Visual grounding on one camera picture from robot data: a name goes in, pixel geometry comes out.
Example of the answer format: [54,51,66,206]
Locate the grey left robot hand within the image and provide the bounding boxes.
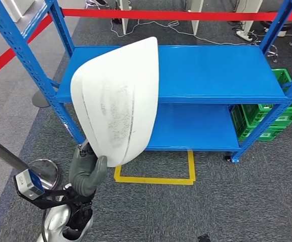
[69,140,108,189]

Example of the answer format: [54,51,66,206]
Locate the white curved plastic part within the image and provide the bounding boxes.
[69,36,160,168]

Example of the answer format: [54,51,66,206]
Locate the blue metal shelf rack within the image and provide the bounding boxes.
[0,0,292,164]

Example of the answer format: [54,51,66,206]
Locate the chrome barrier stanchion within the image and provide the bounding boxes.
[0,132,60,192]
[31,89,51,108]

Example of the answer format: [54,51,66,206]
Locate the white table leg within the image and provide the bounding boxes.
[236,0,263,34]
[119,0,132,35]
[189,0,204,36]

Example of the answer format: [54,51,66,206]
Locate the white cabinet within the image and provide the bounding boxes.
[0,0,36,24]

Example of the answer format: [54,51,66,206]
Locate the white power strip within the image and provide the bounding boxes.
[236,29,253,42]

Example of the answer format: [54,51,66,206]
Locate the green plastic crate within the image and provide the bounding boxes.
[240,68,292,128]
[230,105,291,143]

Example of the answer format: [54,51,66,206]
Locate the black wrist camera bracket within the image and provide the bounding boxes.
[14,185,91,212]

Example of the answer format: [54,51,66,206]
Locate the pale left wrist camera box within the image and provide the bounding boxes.
[13,168,45,201]

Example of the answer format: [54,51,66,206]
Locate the white floor cable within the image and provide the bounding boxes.
[110,18,253,46]

